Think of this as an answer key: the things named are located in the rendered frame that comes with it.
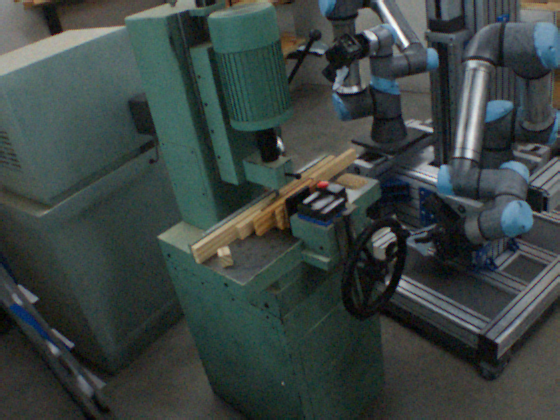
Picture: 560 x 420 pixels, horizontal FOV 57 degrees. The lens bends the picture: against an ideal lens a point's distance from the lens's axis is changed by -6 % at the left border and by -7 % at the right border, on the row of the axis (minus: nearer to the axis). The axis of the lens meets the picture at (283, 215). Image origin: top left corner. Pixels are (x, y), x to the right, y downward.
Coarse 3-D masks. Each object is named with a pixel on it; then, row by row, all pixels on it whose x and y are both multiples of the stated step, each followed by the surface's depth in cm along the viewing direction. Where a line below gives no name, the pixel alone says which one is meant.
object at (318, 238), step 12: (348, 204) 150; (300, 228) 149; (312, 228) 145; (324, 228) 142; (360, 228) 152; (312, 240) 148; (324, 240) 144; (336, 240) 145; (348, 240) 149; (324, 252) 147; (336, 252) 147
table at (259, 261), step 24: (360, 192) 167; (240, 240) 155; (264, 240) 153; (288, 240) 151; (216, 264) 147; (240, 264) 145; (264, 264) 143; (288, 264) 148; (240, 288) 139; (264, 288) 144
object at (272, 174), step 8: (256, 152) 164; (248, 160) 160; (256, 160) 159; (280, 160) 156; (288, 160) 156; (248, 168) 161; (256, 168) 158; (264, 168) 155; (272, 168) 153; (280, 168) 154; (288, 168) 156; (248, 176) 163; (256, 176) 160; (264, 176) 157; (272, 176) 155; (280, 176) 155; (288, 176) 157; (264, 184) 159; (272, 184) 156; (280, 184) 155
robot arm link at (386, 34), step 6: (384, 24) 161; (372, 30) 156; (378, 30) 157; (384, 30) 158; (390, 30) 159; (378, 36) 155; (384, 36) 157; (390, 36) 159; (396, 36) 161; (378, 42) 155; (384, 42) 157; (390, 42) 160; (378, 48) 157; (384, 48) 159; (390, 48) 160; (378, 54) 160; (384, 54) 160
